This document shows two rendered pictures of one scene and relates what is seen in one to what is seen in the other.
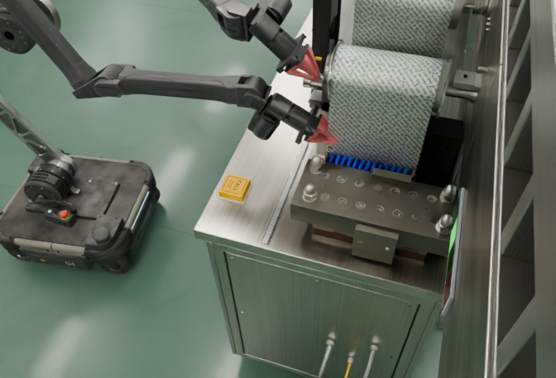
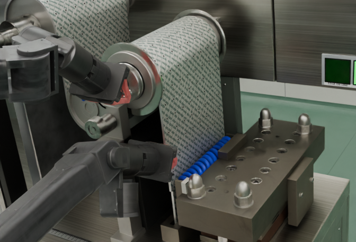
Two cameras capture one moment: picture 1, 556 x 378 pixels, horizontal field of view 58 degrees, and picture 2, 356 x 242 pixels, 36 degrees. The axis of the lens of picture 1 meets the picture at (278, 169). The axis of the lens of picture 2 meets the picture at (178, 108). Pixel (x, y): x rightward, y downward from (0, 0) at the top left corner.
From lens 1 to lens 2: 1.09 m
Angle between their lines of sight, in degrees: 64
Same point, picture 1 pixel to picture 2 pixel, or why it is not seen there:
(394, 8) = (88, 20)
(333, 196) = not seen: hidden behind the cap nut
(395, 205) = (270, 151)
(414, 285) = (337, 195)
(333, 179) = (219, 184)
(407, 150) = (216, 115)
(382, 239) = (308, 171)
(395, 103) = (199, 65)
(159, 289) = not seen: outside the picture
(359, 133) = (187, 128)
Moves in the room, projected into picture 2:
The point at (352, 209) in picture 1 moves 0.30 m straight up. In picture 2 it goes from (270, 175) to (265, 29)
